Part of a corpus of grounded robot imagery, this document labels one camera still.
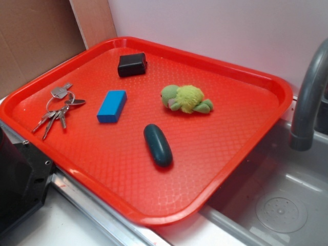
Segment dark green plastic pickle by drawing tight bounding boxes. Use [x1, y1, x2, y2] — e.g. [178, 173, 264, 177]
[143, 124, 173, 168]

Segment red plastic tray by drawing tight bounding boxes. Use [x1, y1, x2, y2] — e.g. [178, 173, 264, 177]
[1, 37, 293, 226]

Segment green plush turtle toy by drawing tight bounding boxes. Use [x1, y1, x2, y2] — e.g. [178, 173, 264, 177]
[161, 85, 214, 114]

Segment blue rectangular block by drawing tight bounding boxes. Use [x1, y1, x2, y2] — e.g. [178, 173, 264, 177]
[97, 90, 127, 123]

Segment black rectangular box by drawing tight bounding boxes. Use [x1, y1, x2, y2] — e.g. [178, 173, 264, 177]
[117, 53, 147, 77]

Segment silver key bunch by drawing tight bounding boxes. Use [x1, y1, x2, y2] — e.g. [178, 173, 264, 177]
[31, 83, 86, 140]

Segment grey toy faucet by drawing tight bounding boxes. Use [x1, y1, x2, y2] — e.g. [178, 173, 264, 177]
[289, 40, 327, 151]

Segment grey toy sink basin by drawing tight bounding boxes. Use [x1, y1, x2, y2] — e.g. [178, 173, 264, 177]
[200, 120, 327, 245]

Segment black device corner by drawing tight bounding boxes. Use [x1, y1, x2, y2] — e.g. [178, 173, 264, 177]
[1, 130, 55, 238]

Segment brown cardboard panel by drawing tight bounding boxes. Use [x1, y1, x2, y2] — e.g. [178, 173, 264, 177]
[1, 1, 116, 98]

